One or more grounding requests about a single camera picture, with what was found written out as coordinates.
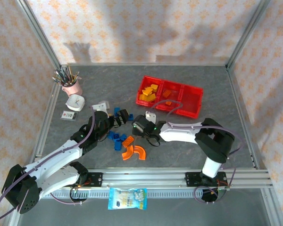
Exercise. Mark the yellow sloped lego brick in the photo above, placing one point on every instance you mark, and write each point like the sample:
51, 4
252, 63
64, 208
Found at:
147, 90

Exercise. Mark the white square clock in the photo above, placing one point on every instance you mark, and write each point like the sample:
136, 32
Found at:
75, 102

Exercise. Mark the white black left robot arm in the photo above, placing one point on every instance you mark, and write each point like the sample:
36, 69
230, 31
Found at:
54, 155

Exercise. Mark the blue snack bag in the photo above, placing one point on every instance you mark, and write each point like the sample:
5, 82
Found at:
127, 199

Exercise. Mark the pink pencil cup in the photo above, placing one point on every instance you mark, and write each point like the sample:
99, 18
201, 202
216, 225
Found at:
73, 89

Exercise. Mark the wide aluminium base rail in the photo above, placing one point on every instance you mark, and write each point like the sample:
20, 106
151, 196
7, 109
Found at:
143, 179

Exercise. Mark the aluminium frame post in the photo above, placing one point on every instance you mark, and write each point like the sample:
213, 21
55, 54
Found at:
246, 33
40, 33

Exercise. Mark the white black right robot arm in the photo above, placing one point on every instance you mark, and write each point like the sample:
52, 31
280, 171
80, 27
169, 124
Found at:
179, 134

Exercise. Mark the red three-compartment bin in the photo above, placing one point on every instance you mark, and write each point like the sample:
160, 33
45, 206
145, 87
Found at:
191, 101

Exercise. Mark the orange curved lego arch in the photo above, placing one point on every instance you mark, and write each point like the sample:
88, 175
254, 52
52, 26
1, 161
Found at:
128, 153
140, 152

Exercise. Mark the colored pencil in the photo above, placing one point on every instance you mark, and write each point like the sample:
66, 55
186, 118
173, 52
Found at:
76, 76
60, 73
56, 78
69, 71

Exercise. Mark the aluminium frame rail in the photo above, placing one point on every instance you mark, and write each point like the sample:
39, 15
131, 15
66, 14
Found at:
244, 117
46, 122

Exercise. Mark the yellow square lego brick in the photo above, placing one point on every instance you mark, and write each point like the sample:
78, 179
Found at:
153, 87

